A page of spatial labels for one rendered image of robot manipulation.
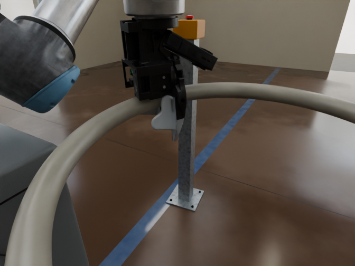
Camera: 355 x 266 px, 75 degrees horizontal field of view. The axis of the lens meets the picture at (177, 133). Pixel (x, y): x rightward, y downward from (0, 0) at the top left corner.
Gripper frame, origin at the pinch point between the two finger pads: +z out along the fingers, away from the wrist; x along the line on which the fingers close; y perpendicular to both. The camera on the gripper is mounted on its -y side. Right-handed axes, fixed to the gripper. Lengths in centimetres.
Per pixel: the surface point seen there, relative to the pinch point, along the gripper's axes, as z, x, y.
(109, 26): 41, -576, -139
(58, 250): 31.6, -8.9, 27.8
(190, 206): 93, -50, -39
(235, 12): 14, -425, -398
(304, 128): 103, -87, -208
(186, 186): 82, -56, -39
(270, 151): 99, -73, -138
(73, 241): 33.0, -10.9, 24.3
